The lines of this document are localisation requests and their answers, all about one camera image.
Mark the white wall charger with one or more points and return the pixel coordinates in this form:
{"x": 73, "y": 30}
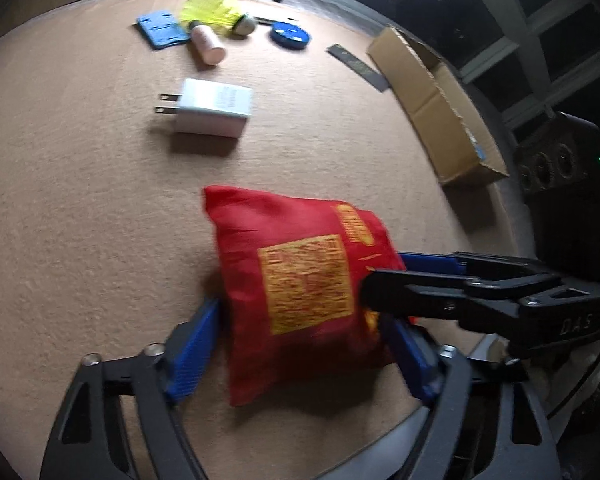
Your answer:
{"x": 210, "y": 107}

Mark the yellow plastic shuttlecock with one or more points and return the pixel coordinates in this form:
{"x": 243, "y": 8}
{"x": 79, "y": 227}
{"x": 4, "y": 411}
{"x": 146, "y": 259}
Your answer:
{"x": 210, "y": 7}

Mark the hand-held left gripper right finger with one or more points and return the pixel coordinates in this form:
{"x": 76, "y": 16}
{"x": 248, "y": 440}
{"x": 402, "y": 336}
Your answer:
{"x": 405, "y": 355}

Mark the blue square plate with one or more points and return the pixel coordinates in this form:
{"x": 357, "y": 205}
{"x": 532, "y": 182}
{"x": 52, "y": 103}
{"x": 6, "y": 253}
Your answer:
{"x": 160, "y": 30}

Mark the red cloth bag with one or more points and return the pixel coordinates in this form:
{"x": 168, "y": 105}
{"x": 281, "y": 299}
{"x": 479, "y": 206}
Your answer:
{"x": 290, "y": 285}

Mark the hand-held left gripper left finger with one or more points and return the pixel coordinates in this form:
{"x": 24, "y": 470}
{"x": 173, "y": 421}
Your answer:
{"x": 195, "y": 350}

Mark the blue round case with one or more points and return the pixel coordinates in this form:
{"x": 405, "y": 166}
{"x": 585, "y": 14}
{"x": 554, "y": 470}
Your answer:
{"x": 290, "y": 35}

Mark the black flat card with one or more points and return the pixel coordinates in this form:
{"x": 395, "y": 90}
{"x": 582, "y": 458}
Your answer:
{"x": 360, "y": 67}

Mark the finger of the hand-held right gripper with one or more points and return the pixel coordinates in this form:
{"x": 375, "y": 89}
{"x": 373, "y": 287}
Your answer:
{"x": 430, "y": 262}
{"x": 415, "y": 295}

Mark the small pink white bottle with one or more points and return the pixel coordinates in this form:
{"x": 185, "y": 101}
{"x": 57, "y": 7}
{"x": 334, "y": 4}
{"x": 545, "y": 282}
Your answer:
{"x": 207, "y": 45}

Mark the cardboard box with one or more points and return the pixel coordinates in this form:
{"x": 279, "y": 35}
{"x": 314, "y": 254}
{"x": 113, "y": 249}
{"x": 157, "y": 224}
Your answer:
{"x": 450, "y": 125}

